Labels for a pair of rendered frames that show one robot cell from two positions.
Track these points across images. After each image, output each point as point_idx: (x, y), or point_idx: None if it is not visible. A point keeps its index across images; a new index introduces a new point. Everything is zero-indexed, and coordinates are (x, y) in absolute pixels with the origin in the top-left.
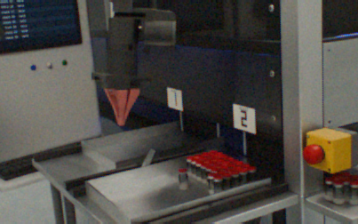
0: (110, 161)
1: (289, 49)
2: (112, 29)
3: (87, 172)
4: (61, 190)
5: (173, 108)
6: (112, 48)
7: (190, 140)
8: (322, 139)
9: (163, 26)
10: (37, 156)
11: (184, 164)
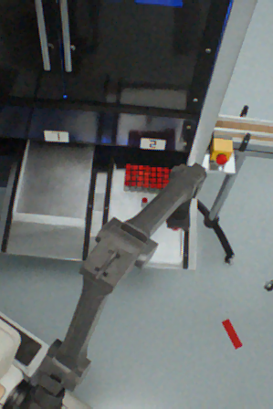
0: (76, 218)
1: (207, 119)
2: (185, 203)
3: (63, 235)
4: (75, 261)
5: (54, 141)
6: (184, 210)
7: (59, 147)
8: (225, 152)
9: (203, 179)
10: (5, 248)
11: (113, 184)
